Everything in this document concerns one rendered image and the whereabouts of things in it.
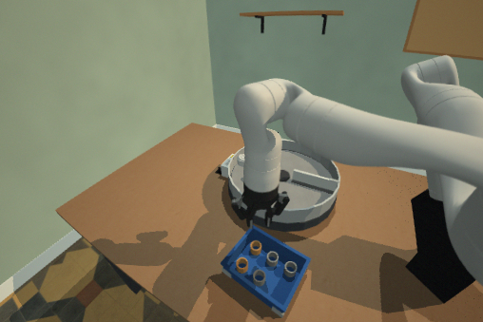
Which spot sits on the grey metal sleeve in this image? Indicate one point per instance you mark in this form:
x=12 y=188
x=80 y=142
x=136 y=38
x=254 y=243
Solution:
x=272 y=263
x=256 y=282
x=290 y=264

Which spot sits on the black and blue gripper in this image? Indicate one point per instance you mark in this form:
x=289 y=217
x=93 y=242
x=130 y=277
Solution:
x=252 y=198

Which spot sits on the blue crate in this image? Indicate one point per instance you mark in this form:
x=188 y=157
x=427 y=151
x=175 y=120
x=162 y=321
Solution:
x=278 y=288

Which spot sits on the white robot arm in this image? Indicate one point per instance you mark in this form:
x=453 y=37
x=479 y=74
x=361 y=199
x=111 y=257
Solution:
x=350 y=136

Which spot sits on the bronze bushing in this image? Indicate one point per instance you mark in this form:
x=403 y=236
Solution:
x=239 y=261
x=253 y=251

